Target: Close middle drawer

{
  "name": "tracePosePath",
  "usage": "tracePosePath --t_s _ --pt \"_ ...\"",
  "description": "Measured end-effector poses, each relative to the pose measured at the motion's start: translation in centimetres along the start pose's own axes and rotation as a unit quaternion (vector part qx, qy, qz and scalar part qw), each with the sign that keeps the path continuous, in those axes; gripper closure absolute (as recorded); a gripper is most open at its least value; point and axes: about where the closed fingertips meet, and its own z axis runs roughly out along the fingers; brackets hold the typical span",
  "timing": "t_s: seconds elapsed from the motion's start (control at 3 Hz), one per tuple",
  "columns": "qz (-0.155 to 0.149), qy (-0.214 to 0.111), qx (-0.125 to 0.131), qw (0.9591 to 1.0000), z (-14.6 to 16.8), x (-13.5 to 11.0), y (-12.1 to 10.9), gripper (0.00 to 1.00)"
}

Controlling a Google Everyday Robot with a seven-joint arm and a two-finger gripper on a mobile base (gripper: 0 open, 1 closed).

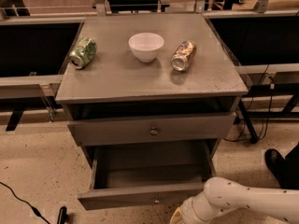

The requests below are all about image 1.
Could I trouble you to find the grey top drawer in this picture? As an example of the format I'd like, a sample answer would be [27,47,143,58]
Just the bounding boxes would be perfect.
[68,112,236,147]

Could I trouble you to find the grey wooden drawer cabinet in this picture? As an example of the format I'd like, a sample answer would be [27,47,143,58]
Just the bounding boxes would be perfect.
[55,13,249,166]

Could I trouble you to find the crushed green soda can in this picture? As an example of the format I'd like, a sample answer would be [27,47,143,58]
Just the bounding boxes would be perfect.
[68,37,97,69]

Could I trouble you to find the orange silver soda can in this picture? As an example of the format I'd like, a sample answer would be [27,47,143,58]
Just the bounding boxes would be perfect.
[170,40,197,72]

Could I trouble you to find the black floor cable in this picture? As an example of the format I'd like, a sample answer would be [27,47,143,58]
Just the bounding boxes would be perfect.
[0,181,51,224]

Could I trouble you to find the black cylindrical floor object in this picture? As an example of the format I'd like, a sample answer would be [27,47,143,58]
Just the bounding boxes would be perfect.
[57,206,68,224]

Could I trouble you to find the black cables under table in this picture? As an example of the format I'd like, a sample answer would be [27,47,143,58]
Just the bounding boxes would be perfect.
[222,63,277,143]

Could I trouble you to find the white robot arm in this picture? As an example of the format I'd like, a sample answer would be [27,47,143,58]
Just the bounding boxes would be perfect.
[169,177,299,224]

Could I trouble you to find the white ceramic bowl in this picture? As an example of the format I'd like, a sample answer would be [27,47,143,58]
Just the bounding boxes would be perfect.
[128,33,164,63]

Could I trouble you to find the grey drawer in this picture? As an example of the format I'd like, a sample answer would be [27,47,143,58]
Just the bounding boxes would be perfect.
[68,112,236,147]
[78,140,214,210]

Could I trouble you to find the black shoe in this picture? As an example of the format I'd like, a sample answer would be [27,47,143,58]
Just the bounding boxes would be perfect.
[264,147,299,189]

